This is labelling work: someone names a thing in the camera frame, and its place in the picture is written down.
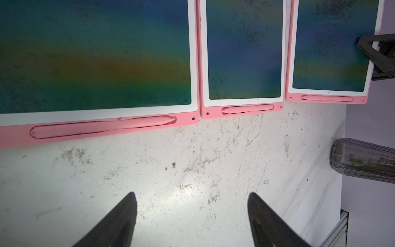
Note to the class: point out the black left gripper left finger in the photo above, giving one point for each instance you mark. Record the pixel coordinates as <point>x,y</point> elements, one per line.
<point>116,228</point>

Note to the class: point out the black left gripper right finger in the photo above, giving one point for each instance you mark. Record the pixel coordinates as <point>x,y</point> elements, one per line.
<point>268,229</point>

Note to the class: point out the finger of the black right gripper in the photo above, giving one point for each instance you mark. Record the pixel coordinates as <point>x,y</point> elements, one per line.
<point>380,49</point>

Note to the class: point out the pink white writing tablet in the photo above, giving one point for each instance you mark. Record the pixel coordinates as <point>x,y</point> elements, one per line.
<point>80,69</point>

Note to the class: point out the purple glass vase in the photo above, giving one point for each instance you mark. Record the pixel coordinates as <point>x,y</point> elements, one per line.
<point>364,160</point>

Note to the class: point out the aluminium frame profiles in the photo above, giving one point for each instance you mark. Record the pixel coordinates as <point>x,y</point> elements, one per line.
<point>338,236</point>

